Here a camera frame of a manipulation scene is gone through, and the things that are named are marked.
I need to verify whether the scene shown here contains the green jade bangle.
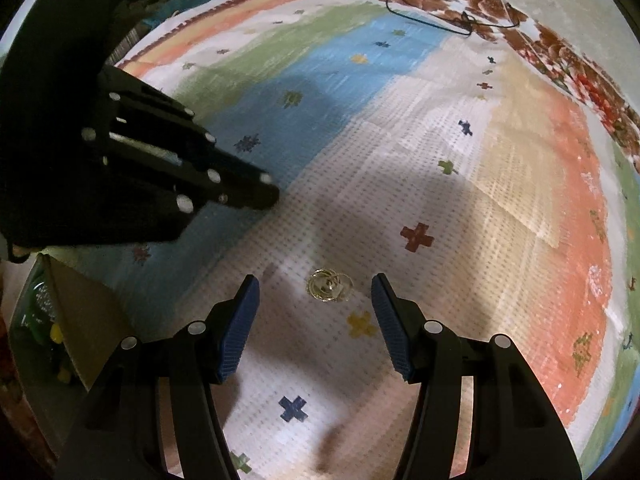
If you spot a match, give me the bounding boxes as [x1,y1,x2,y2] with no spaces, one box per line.
[21,306,51,346]

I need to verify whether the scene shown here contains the grey striped rolled blanket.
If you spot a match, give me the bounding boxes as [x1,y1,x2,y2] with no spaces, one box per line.
[106,22,151,66]

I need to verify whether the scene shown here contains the silver metal tin box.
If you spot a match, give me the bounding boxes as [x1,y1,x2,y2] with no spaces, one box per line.
[9,255,134,456]

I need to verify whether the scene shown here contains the floral brown bed sheet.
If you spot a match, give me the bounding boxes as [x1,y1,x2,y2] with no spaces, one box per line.
[378,0,639,168]

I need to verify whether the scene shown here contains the striped colourful cloth mat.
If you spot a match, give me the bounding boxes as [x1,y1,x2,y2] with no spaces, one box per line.
[55,0,639,479]

